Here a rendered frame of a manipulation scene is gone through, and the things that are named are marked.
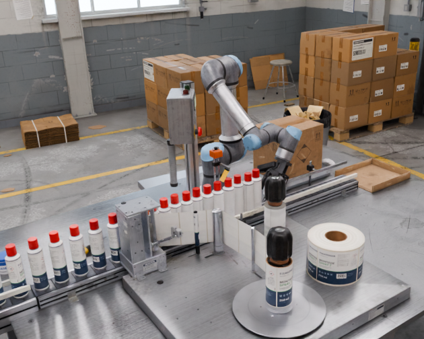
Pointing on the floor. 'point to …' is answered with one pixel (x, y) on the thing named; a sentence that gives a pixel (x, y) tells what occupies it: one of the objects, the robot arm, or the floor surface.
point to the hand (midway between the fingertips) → (262, 197)
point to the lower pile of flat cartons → (49, 131)
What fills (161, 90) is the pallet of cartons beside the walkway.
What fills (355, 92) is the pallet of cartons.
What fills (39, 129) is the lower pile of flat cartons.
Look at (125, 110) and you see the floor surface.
